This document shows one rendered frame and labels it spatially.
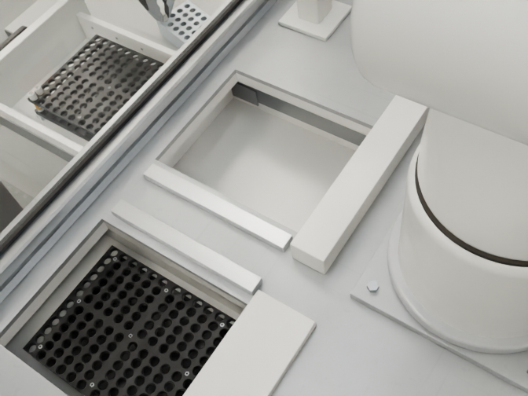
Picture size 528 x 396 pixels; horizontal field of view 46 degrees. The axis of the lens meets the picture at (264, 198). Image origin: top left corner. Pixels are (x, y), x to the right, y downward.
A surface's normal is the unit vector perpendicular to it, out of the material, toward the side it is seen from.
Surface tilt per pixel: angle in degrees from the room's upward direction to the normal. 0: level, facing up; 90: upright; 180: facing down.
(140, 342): 0
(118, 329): 0
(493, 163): 73
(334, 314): 0
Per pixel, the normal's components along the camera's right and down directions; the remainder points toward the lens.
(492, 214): -0.56, 0.54
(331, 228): -0.11, -0.55
